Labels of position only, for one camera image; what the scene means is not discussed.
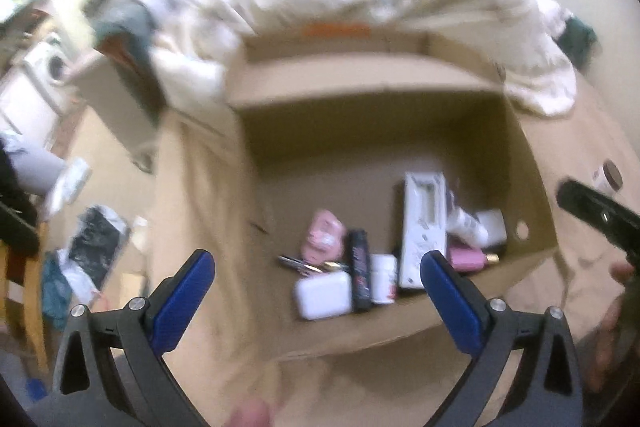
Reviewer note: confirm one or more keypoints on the white earbuds case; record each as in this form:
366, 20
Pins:
322, 294

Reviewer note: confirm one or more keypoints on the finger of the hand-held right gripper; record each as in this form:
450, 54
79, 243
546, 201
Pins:
585, 204

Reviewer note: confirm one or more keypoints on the wooden chair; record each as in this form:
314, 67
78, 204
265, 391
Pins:
30, 297

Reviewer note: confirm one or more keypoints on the small white bottle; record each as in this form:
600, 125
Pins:
467, 224

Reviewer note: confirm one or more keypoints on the teal mattress corner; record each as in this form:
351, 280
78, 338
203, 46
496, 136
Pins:
125, 27

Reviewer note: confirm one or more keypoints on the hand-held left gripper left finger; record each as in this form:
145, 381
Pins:
182, 302

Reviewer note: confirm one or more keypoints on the black garment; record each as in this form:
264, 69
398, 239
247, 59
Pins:
15, 217

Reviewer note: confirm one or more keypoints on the white charger adapter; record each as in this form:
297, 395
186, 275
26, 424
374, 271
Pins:
495, 227

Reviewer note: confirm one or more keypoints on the white washing machine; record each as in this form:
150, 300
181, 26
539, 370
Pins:
45, 72

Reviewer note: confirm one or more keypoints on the white pill bottle red label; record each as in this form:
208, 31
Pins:
384, 282

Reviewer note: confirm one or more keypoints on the white floral pillow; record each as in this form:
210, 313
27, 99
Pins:
555, 14

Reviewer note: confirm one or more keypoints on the teal cloth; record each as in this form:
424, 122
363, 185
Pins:
55, 292

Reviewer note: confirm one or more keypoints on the black tube pink print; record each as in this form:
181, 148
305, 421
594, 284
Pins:
361, 272

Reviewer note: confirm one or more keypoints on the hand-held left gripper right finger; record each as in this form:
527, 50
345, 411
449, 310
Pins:
450, 307

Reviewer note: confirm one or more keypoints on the brown cardboard box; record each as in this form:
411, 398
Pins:
350, 142

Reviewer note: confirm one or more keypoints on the white bed frame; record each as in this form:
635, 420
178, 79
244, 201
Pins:
115, 102

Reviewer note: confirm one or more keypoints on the white paper booklet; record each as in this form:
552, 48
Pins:
70, 184

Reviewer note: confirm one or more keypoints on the pale grey stuffed bag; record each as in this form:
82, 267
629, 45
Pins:
32, 167

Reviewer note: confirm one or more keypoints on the black and white plastic bag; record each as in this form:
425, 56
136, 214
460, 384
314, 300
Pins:
97, 242

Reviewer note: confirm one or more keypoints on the person's right hand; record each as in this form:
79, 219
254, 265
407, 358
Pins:
625, 272

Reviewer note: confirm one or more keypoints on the dark green cushion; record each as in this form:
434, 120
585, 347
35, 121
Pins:
580, 39

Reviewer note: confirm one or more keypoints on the pink case with bow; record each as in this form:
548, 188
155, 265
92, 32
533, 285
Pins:
322, 237

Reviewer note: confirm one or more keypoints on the white jar brown lid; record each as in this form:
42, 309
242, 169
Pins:
607, 177

